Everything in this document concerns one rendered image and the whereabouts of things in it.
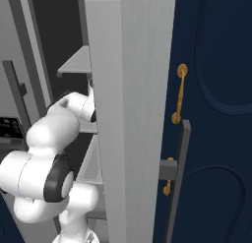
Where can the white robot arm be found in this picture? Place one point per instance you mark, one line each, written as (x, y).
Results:
(49, 148)

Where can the light grey fridge door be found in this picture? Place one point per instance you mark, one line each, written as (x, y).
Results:
(131, 122)

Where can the grey fridge shelf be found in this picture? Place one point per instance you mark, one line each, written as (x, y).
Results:
(92, 165)
(78, 63)

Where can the pale grey fridge door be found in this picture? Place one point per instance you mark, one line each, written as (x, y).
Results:
(13, 30)

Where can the navy cupboard door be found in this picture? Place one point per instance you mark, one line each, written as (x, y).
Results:
(213, 201)
(216, 56)

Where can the black hob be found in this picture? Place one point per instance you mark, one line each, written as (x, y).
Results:
(9, 127)

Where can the navy base cupboard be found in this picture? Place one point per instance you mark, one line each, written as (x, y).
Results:
(7, 224)

